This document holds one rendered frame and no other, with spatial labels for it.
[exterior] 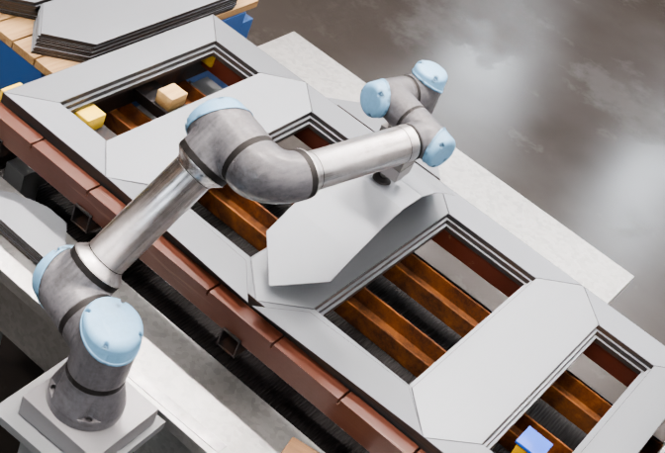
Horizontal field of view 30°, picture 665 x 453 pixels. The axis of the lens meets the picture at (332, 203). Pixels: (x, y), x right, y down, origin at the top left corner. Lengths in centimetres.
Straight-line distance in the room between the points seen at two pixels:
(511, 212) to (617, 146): 213
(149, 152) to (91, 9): 57
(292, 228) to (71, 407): 61
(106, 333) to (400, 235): 89
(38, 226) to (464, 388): 99
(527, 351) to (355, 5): 300
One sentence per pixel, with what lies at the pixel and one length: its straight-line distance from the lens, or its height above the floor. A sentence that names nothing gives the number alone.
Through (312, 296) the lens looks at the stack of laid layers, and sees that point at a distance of 264.
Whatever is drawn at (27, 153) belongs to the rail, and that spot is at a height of 79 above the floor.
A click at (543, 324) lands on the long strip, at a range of 287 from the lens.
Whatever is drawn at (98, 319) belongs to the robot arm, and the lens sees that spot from 228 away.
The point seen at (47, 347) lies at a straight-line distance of 301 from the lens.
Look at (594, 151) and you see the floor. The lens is 530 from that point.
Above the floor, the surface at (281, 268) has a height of 90.
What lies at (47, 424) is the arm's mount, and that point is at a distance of 243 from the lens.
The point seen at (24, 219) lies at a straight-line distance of 280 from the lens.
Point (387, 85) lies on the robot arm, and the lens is 250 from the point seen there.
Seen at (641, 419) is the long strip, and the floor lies 85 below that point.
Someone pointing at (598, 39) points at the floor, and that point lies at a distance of 619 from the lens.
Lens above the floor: 258
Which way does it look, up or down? 37 degrees down
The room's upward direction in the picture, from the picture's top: 24 degrees clockwise
